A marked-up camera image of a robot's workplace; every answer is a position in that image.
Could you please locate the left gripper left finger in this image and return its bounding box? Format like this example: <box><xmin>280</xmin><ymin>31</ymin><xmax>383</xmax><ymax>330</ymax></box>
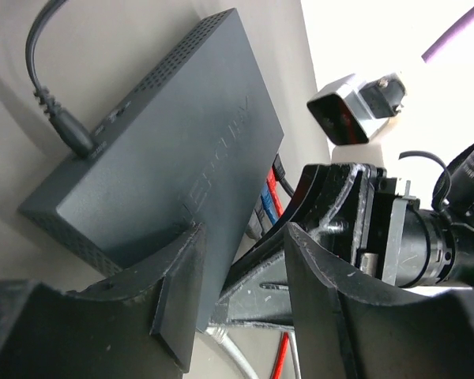
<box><xmin>0</xmin><ymin>224</ymin><xmax>206</xmax><ymax>378</ymax></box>

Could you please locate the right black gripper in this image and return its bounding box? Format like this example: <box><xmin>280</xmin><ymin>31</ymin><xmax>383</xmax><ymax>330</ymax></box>
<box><xmin>219</xmin><ymin>163</ymin><xmax>419</xmax><ymax>328</ymax></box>

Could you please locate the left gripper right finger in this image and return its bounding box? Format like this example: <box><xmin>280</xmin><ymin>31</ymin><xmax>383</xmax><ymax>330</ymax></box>
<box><xmin>284</xmin><ymin>223</ymin><xmax>474</xmax><ymax>378</ymax></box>

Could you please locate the red ethernet cable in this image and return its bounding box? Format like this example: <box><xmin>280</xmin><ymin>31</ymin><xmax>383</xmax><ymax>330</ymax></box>
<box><xmin>265</xmin><ymin>173</ymin><xmax>292</xmax><ymax>379</ymax></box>

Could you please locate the black ethernet cable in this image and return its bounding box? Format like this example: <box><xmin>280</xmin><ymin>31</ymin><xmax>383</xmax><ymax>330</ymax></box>
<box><xmin>271</xmin><ymin>153</ymin><xmax>297</xmax><ymax>198</ymax></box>

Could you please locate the black network switch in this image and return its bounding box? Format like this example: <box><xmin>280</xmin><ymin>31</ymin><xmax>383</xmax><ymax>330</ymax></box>
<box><xmin>19</xmin><ymin>9</ymin><xmax>284</xmax><ymax>329</ymax></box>

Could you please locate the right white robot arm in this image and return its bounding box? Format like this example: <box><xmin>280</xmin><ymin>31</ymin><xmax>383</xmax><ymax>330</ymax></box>
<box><xmin>209</xmin><ymin>144</ymin><xmax>474</xmax><ymax>330</ymax></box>

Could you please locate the blue ethernet cable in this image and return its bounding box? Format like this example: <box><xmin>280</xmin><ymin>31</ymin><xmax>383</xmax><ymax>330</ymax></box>
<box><xmin>259</xmin><ymin>189</ymin><xmax>280</xmax><ymax>226</ymax></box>

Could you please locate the overhead camera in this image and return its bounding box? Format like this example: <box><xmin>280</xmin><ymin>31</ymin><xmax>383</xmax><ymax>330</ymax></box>
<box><xmin>307</xmin><ymin>73</ymin><xmax>406</xmax><ymax>146</ymax></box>

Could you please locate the black power adapter cable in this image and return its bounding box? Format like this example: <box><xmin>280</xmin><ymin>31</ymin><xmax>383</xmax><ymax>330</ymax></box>
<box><xmin>24</xmin><ymin>0</ymin><xmax>95</xmax><ymax>154</ymax></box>

